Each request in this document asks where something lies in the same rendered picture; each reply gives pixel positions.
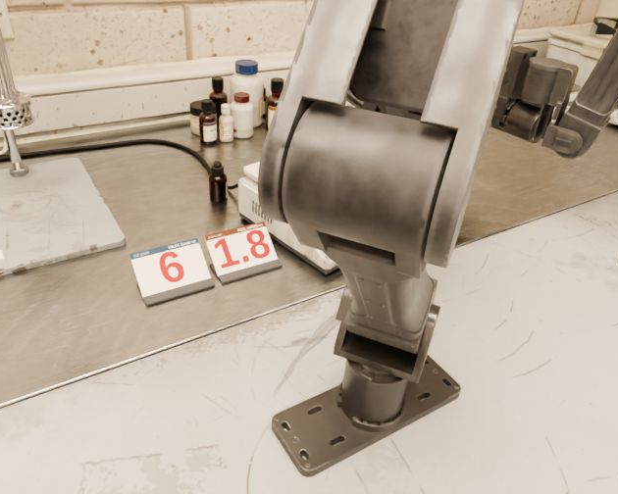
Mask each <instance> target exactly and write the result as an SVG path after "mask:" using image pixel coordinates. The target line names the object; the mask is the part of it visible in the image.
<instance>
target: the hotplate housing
mask: <svg viewBox="0 0 618 494"><path fill-rule="evenodd" d="M238 211H239V215H240V216H241V217H242V218H243V219H245V220H246V221H248V222H250V223H251V224H254V223H258V222H265V225H266V228H267V230H268V233H269V235H270V237H272V238H273V239H275V240H276V241H277V242H279V243H280V244H282V246H284V247H285V248H287V249H288V250H290V251H291V252H293V253H294V254H296V255H297V256H298V257H300V258H301V259H303V260H304V261H306V262H307V263H309V264H310V265H312V266H313V267H315V268H316V269H317V270H319V271H320V272H322V273H324V274H328V273H330V272H333V271H334V270H336V269H338V268H339V266H338V265H337V264H336V263H335V262H334V261H332V260H331V259H330V258H329V257H328V256H326V254H325V253H324V252H323V251H321V250H318V249H315V248H311V247H308V246H304V245H301V244H300V243H299V241H298V240H297V238H296V236H295V234H294V232H293V231H292V229H291V227H290V225H289V224H288V223H284V222H278V221H275V220H271V219H268V218H267V217H266V216H265V215H264V214H263V212H262V210H261V207H260V204H259V198H258V182H257V181H255V180H253V179H252V178H250V177H249V176H246V177H243V178H241V179H240V180H239V181H238Z"/></svg>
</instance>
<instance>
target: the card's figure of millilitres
mask: <svg viewBox="0 0 618 494"><path fill-rule="evenodd" d="M208 242H209V244H210V247H211V250H212V253H213V256H214V259H215V262H216V265H217V268H218V271H222V270H226V269H229V268H233V267H236V266H240V265H243V264H247V263H251V262H254V261H258V260H261V259H265V258H268V257H272V256H275V254H274V251H273V248H272V246H271V243H270V240H269V237H268V235H267V232H266V229H265V226H263V227H259V228H255V229H251V230H247V231H244V232H240V233H236V234H232V235H228V236H224V237H220V238H216V239H212V240H208Z"/></svg>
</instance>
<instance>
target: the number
mask: <svg viewBox="0 0 618 494"><path fill-rule="evenodd" d="M133 260H134V263H135V267H136V270H137V273H138V276H139V279H140V282H141V286H142V289H143V292H146V291H149V290H153V289H156V288H160V287H164V286H167V285H171V284H174V283H178V282H181V281H185V280H189V279H192V278H196V277H198V276H202V275H205V274H208V273H207V271H206V268H205V265H204V263H203V260H202V257H201V254H200V251H199V248H198V245H197V243H196V244H192V245H188V246H184V247H180V248H177V249H173V250H169V251H165V252H161V253H157V254H153V255H149V256H145V257H141V258H137V259H133Z"/></svg>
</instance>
